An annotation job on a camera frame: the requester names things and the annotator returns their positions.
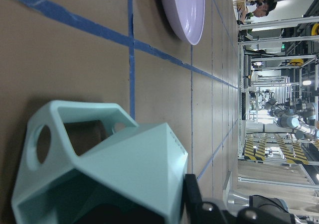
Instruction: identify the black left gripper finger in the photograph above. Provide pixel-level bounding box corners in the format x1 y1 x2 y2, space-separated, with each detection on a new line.
183 174 205 224

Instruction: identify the mint green faceted cup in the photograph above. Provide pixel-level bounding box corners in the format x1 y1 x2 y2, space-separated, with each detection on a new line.
11 101 188 224

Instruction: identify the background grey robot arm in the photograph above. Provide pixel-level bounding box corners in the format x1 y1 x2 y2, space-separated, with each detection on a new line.
183 113 319 224

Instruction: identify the lilac round plate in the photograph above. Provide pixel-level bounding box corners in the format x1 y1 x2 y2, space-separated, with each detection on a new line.
161 0 205 45

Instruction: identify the person with black headset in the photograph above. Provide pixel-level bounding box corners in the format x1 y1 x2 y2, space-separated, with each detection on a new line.
241 0 277 22

